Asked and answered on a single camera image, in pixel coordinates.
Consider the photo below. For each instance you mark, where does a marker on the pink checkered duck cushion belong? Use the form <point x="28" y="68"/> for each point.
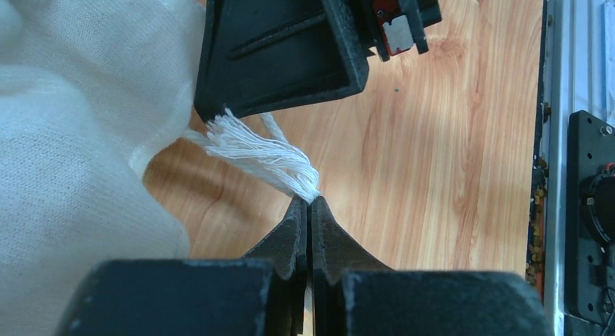
<point x="91" y="91"/>

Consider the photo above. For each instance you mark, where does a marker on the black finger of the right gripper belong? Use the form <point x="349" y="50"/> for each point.
<point x="266" y="55"/>

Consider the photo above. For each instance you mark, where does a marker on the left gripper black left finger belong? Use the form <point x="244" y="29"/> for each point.
<point x="260" y="293"/>

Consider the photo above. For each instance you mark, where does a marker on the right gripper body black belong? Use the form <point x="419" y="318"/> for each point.
<point x="396" y="26"/>

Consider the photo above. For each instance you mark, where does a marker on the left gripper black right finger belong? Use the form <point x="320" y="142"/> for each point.
<point x="356" y="294"/>

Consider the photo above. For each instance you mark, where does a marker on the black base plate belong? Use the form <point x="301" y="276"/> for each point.
<point x="589" y="240"/>

